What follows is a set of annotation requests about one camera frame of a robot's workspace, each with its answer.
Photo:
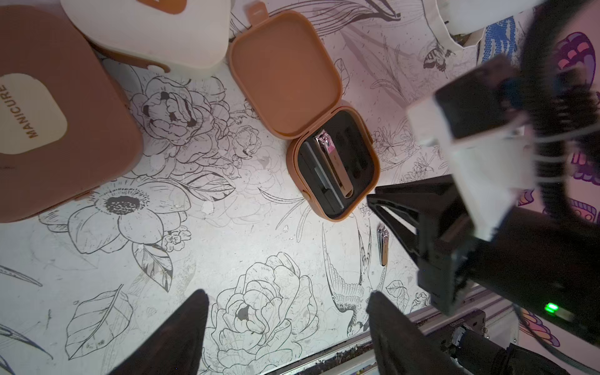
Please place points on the grey nail clipper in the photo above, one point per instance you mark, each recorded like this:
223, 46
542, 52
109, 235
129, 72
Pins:
383, 244

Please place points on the blue gardening glove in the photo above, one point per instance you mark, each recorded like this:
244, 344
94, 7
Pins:
499, 39

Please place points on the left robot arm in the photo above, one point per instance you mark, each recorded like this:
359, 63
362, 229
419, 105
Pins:
497, 360

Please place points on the long brown nail clipper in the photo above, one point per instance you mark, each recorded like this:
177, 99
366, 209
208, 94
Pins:
334, 161

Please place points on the dark brown clipper case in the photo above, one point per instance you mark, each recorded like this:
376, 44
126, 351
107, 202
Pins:
289, 79

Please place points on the cream clipper case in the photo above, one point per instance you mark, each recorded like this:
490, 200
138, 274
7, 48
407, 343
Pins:
186, 38

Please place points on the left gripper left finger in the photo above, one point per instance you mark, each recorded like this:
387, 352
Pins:
176, 347

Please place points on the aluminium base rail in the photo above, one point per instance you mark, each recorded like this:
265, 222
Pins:
483, 314

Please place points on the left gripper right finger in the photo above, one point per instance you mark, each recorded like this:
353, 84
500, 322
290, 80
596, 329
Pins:
398, 344

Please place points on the tan brown clipper case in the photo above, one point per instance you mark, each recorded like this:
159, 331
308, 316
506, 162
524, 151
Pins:
65, 127

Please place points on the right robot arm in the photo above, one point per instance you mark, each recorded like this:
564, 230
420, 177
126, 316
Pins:
544, 257

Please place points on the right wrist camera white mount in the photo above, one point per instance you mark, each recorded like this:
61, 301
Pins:
480, 135

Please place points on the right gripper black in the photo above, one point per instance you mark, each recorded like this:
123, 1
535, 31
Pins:
443, 242

